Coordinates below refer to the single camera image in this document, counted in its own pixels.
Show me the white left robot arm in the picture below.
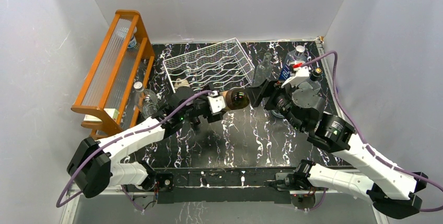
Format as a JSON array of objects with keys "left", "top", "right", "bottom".
[{"left": 67, "top": 87, "right": 226, "bottom": 198}]

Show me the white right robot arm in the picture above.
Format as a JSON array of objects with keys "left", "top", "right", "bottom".
[{"left": 246, "top": 80, "right": 426, "bottom": 219}]

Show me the clear bottle silver cap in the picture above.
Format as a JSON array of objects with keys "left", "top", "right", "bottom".
[{"left": 133, "top": 81, "right": 159, "bottom": 119}]

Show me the white wire wine rack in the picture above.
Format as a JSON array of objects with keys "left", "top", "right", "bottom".
[{"left": 162, "top": 38, "right": 255, "bottom": 92}]

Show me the dark wine bottle brown label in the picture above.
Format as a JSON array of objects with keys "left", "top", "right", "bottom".
[{"left": 221, "top": 88, "right": 250, "bottom": 111}]

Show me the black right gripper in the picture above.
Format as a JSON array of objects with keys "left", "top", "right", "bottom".
[{"left": 244, "top": 77, "right": 306, "bottom": 134}]

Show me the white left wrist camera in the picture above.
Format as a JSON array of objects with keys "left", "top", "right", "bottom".
[{"left": 207, "top": 90, "right": 228, "bottom": 114}]

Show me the round clear bottle white cap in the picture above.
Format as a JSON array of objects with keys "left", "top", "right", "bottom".
[{"left": 271, "top": 110, "right": 285, "bottom": 119}]

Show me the orange wooden shelf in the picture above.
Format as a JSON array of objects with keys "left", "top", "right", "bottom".
[{"left": 71, "top": 10, "right": 156, "bottom": 139}]

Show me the aluminium frame rail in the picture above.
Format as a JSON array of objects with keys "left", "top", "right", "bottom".
[{"left": 61, "top": 168, "right": 388, "bottom": 223}]

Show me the square clear bottle black cap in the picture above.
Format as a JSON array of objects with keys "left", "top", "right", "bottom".
[{"left": 306, "top": 67, "right": 323, "bottom": 93}]

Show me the plastic water bottle on shelf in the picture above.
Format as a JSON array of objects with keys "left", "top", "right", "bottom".
[{"left": 116, "top": 27, "right": 137, "bottom": 50}]

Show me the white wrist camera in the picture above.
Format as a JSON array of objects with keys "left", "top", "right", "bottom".
[
  {"left": 207, "top": 90, "right": 228, "bottom": 114},
  {"left": 281, "top": 61, "right": 310, "bottom": 88}
]

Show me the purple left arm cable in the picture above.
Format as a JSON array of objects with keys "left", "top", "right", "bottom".
[{"left": 56, "top": 90, "right": 215, "bottom": 208}]

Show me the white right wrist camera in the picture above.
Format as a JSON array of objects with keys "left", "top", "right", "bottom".
[{"left": 281, "top": 61, "right": 310, "bottom": 88}]

